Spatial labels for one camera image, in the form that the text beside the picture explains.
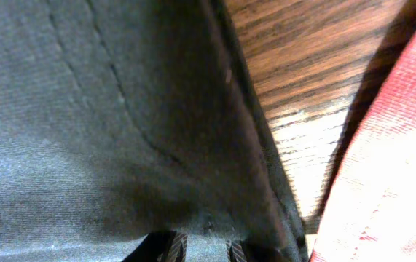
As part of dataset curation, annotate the red t-shirt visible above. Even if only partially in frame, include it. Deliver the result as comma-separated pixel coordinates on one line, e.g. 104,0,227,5
312,33,416,262

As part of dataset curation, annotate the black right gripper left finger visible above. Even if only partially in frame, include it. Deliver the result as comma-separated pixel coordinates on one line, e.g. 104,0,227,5
122,231,188,262

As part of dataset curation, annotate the black t-shirt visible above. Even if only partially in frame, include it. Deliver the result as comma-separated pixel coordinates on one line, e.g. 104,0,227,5
0,0,309,261

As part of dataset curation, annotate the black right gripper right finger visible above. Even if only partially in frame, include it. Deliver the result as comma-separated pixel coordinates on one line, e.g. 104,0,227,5
226,241,288,262

